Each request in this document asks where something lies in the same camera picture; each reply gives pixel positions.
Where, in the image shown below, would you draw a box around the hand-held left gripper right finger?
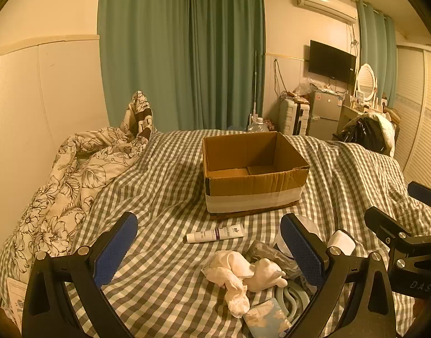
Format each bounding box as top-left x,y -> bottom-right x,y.
279,213 -> 397,338

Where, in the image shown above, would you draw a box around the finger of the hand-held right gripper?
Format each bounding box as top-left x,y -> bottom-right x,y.
364,206 -> 418,254
408,181 -> 431,212

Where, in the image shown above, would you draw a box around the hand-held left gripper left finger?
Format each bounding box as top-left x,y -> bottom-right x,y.
22,212 -> 139,338

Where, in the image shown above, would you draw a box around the white round container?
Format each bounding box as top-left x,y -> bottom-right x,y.
274,215 -> 320,258

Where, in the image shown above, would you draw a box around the small white roll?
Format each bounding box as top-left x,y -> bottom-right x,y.
326,230 -> 357,255

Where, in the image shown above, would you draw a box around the grey green plastic hook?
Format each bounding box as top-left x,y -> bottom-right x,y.
274,281 -> 314,320

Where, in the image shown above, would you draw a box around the white cloth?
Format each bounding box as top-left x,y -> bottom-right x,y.
201,250 -> 287,318

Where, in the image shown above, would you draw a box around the blue floral tissue packet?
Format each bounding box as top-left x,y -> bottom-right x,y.
244,297 -> 293,333

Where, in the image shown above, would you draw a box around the cardboard box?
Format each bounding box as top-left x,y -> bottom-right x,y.
202,131 -> 310,223

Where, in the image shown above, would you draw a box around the white cream tube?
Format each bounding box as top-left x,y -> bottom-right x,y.
186,226 -> 244,244

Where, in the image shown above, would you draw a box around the white padded jacket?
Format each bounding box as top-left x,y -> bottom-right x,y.
363,111 -> 401,156

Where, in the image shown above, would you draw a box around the white louvred wardrobe doors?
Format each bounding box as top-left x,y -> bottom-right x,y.
395,44 -> 431,198

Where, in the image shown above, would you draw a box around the floral duvet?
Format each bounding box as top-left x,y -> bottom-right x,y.
0,125 -> 151,289

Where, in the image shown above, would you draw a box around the black clothes pile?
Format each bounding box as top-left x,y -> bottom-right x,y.
341,114 -> 388,154

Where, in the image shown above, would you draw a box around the beige dressing table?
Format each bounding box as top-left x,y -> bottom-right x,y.
338,103 -> 388,131

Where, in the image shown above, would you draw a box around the white printed paper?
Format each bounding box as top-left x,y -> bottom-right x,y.
6,276 -> 28,329

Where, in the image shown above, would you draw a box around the silver small fridge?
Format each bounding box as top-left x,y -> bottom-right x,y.
309,89 -> 344,139

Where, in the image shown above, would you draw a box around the white oval mirror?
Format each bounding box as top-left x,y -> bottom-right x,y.
356,63 -> 378,101

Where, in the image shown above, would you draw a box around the white ribbed suitcase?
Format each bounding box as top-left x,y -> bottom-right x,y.
278,97 -> 312,136

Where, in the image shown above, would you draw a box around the large clear water bottle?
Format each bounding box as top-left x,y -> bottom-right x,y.
247,113 -> 266,133

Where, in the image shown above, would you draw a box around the floral pillow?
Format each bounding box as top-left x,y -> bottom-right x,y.
120,91 -> 155,142

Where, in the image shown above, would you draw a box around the narrow green curtain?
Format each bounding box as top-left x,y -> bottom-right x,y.
356,0 -> 399,109

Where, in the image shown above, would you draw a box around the clear plastic bag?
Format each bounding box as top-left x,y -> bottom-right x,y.
294,77 -> 329,96

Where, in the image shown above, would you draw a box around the white thin pole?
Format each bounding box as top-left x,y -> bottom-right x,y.
252,51 -> 258,120

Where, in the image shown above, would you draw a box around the wide green curtain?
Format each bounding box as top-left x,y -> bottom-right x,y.
97,0 -> 193,132

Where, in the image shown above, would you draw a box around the white air conditioner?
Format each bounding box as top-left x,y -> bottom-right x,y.
294,0 -> 358,25

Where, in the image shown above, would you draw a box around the black wall television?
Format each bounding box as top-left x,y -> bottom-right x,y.
309,40 -> 357,85

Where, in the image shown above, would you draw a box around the hanging wall cable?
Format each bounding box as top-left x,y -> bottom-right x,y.
273,58 -> 291,96

